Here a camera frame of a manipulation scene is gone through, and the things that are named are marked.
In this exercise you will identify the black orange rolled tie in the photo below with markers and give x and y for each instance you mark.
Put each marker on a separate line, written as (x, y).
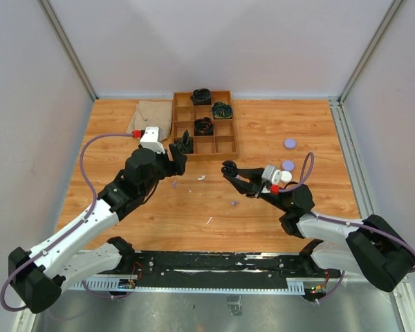
(203, 127)

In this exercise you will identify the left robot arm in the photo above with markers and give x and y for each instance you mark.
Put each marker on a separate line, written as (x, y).
(41, 274)

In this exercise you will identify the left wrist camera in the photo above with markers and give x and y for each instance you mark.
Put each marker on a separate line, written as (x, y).
(151, 139)

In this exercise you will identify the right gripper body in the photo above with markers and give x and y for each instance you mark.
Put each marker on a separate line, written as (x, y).
(261, 187)

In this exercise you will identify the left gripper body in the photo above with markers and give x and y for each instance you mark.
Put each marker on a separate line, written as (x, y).
(164, 167)

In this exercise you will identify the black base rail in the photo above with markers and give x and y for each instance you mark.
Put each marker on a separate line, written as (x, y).
(217, 270)

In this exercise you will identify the wooden compartment tray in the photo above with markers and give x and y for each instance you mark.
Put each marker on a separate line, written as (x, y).
(223, 145)

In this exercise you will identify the blue yellow rolled tie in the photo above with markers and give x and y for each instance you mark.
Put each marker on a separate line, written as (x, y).
(222, 111)

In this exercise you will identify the purple earbud case far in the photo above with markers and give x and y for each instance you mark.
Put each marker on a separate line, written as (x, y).
(290, 143)

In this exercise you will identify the white earbud case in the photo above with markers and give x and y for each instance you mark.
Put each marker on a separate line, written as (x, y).
(286, 176)

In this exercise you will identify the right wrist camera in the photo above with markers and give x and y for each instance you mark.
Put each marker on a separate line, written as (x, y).
(271, 175)

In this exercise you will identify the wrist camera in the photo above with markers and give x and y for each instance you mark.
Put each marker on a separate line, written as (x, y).
(271, 175)
(151, 139)

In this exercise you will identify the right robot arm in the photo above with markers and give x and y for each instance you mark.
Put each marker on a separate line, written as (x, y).
(369, 247)

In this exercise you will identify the purple earbud case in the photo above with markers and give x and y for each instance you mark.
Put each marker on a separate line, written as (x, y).
(288, 165)
(290, 143)

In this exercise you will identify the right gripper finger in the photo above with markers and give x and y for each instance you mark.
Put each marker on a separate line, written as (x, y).
(243, 187)
(252, 174)

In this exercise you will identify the beige folded cloth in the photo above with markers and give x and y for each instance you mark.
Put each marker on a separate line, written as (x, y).
(152, 114)

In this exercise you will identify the dark floral folded tie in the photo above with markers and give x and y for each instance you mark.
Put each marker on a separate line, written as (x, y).
(185, 144)

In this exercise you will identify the black earbud case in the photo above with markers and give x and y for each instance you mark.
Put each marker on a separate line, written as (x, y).
(229, 168)

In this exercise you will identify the black rolled tie top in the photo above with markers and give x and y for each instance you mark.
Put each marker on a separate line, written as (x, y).
(201, 97)

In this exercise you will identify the purple earbud case near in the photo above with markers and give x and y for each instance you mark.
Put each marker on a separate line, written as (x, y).
(288, 165)

